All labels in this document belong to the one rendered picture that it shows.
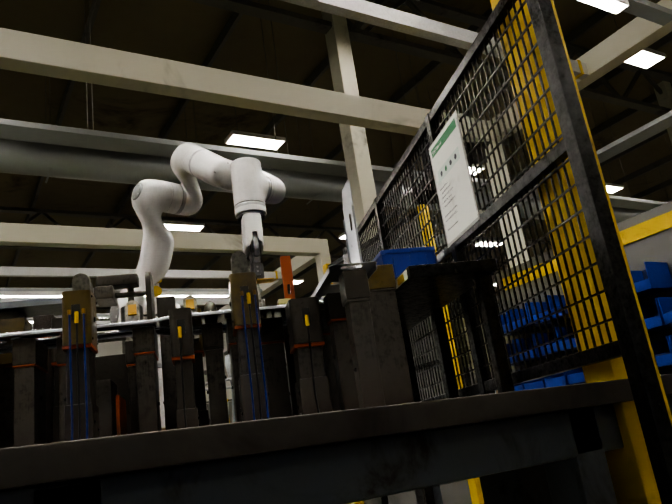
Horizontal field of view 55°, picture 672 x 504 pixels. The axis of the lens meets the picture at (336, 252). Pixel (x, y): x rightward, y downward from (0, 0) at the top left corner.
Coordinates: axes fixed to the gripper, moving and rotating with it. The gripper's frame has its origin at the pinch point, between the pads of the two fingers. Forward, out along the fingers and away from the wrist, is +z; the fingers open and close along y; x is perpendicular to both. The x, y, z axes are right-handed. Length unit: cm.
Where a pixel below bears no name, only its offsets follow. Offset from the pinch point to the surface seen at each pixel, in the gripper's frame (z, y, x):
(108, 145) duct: -403, -697, -118
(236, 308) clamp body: 14.8, 25.1, -7.8
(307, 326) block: 20.0, 24.0, 7.2
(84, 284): 3.9, 15.4, -39.9
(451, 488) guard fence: 77, -208, 118
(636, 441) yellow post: 52, 53, 59
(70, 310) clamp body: 11.4, 22.7, -41.6
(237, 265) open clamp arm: 3.1, 18.0, -6.2
